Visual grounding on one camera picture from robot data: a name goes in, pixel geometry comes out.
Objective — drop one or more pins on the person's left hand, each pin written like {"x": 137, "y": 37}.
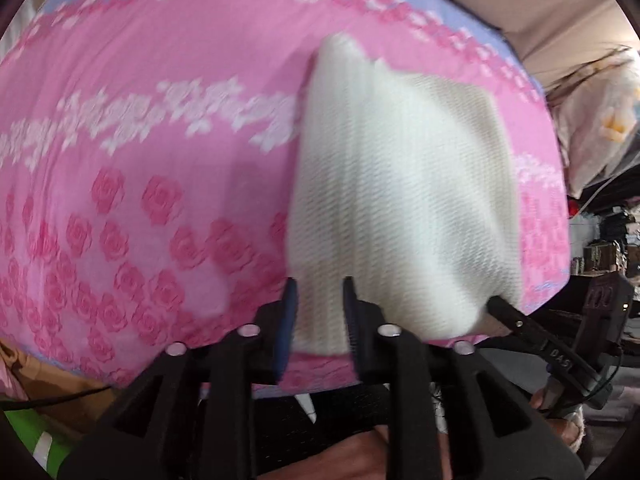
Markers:
{"x": 325, "y": 455}

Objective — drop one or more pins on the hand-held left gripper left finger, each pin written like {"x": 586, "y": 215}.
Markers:
{"x": 289, "y": 320}

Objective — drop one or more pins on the person's right hand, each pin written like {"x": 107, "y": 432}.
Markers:
{"x": 562, "y": 430}

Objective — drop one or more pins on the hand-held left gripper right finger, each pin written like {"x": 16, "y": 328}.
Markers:
{"x": 351, "y": 320}

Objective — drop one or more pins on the brown cardboard box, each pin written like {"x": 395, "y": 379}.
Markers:
{"x": 45, "y": 377}

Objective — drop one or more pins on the beige curtain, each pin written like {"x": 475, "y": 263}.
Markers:
{"x": 550, "y": 10}

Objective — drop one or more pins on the pink floral bed sheet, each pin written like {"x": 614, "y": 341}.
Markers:
{"x": 150, "y": 135}

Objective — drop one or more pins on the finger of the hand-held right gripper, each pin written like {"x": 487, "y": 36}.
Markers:
{"x": 550, "y": 352}

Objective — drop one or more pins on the clear plastic bag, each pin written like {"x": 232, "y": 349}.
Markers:
{"x": 600, "y": 125}

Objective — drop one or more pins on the green bag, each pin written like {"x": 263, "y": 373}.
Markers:
{"x": 45, "y": 435}

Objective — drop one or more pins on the dark cluttered shelf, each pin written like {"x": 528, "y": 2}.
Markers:
{"x": 610, "y": 240}

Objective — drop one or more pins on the white red black knit sweater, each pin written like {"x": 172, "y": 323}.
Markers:
{"x": 400, "y": 185}

